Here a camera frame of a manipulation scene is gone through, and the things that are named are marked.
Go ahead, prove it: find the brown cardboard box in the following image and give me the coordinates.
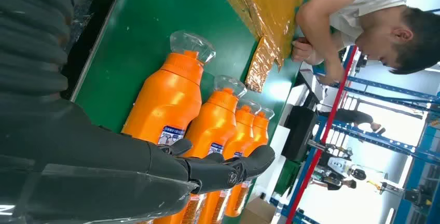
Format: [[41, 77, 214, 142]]
[[240, 198, 278, 224]]

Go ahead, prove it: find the white table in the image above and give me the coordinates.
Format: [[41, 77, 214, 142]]
[[252, 62, 325, 203]]

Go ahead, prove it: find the green plastic bin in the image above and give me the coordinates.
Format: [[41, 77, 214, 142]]
[[274, 160, 300, 195]]

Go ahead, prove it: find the black carrying case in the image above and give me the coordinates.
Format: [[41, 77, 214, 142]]
[[281, 105, 319, 163]]

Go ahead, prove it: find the red metal pole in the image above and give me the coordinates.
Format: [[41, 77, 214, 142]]
[[285, 45, 359, 224]]

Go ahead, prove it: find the yellow taped cardboard sheet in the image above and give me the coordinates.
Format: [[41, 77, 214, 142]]
[[210, 0, 314, 93]]

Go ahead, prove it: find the blue metal shelf rack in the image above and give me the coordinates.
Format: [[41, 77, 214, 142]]
[[268, 0, 440, 224]]

